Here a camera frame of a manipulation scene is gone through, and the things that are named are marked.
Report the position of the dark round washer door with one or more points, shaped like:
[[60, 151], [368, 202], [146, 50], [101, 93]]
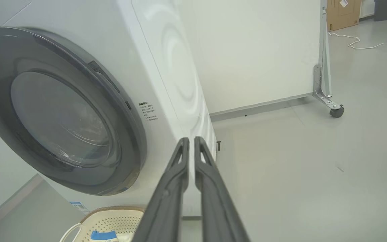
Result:
[[62, 117]]

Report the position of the white partition panel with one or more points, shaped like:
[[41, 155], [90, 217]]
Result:
[[247, 50]]

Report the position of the white front-load washing machine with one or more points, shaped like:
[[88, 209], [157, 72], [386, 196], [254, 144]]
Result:
[[166, 50]]

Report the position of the blue energy label sticker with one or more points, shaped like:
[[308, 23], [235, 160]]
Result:
[[79, 206]]

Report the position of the metal partition leg with caster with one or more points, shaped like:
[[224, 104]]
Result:
[[317, 84]]

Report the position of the brown cardboard box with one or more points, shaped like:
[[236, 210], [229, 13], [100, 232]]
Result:
[[343, 15]]

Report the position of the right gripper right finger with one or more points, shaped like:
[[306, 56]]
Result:
[[213, 201]]

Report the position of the cream garment with blue trim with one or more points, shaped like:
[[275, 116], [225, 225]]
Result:
[[103, 236]]

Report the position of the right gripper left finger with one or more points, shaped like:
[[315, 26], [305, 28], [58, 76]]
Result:
[[166, 201]]

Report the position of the cream perforated laundry basket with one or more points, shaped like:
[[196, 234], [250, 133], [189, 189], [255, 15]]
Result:
[[113, 220]]

